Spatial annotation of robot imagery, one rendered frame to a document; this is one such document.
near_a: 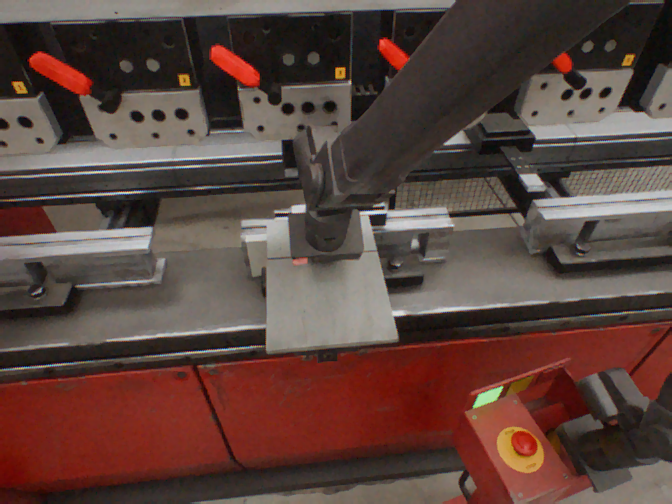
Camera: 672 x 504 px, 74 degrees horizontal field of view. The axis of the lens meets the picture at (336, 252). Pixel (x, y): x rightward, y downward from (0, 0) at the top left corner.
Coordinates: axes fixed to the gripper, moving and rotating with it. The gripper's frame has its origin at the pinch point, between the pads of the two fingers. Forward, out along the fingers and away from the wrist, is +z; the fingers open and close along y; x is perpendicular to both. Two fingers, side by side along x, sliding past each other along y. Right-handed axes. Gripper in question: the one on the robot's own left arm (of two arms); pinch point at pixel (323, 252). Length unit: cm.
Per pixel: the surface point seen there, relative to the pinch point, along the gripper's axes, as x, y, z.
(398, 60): -16.2, -9.8, -23.4
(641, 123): -32, -80, 19
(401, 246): -3.8, -15.7, 11.6
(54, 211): -87, 129, 161
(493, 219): -57, -100, 142
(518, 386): 23.4, -31.7, 10.2
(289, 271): 2.5, 5.5, 0.4
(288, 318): 10.5, 6.1, -3.8
